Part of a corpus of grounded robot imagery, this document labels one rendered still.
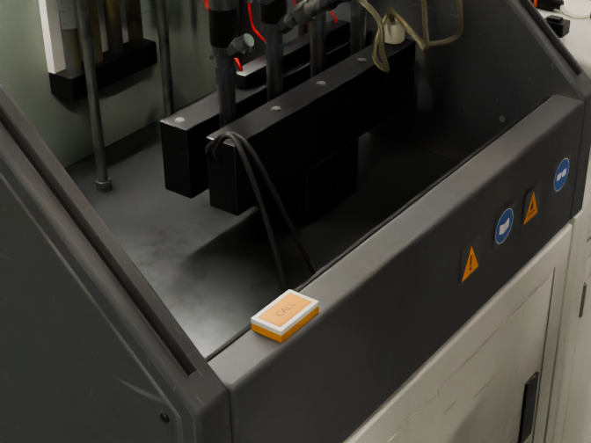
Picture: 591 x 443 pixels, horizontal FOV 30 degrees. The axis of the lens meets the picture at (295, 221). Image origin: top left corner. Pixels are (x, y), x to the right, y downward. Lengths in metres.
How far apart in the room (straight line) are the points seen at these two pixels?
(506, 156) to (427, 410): 0.27
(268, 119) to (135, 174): 0.28
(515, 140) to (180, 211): 0.39
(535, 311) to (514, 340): 0.05
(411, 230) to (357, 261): 0.07
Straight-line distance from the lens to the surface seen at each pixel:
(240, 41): 1.09
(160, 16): 1.27
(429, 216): 1.02
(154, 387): 0.81
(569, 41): 1.35
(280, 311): 0.87
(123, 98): 1.44
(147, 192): 1.32
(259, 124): 1.12
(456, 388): 1.19
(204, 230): 1.23
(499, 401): 1.33
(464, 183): 1.08
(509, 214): 1.16
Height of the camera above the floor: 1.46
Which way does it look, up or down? 31 degrees down
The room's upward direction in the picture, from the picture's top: 1 degrees counter-clockwise
